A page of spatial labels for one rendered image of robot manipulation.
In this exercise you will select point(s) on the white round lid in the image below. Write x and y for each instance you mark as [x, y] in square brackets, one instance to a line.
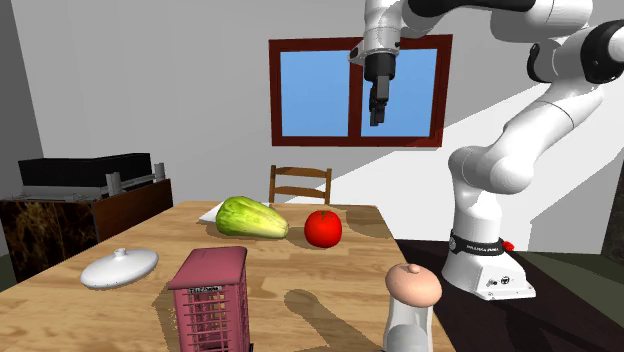
[119, 268]

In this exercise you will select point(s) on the white grinder with beige cap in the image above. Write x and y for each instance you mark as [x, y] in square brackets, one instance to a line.
[413, 292]

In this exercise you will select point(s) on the dark robot stand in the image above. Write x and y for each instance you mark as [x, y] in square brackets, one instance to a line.
[526, 322]

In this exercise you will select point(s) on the pink phone booth toy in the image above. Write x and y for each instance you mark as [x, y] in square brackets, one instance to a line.
[212, 292]

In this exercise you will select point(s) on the dark wooden sideboard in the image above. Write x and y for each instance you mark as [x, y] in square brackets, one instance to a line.
[58, 219]

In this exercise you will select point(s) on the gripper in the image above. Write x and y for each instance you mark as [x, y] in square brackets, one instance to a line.
[380, 65]

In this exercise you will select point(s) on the green yellow squash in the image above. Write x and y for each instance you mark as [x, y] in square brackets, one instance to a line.
[248, 219]

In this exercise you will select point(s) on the white flat board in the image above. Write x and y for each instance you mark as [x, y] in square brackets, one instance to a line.
[209, 215]

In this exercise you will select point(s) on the wooden chair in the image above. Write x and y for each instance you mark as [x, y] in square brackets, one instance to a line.
[298, 191]

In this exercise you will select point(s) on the wooden table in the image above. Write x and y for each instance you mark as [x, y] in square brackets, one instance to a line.
[317, 273]

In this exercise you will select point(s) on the red framed window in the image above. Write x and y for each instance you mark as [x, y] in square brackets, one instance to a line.
[356, 92]

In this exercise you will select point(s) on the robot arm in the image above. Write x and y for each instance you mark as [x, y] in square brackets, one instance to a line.
[480, 214]

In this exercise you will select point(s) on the red tomato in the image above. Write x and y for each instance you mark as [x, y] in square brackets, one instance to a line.
[322, 229]

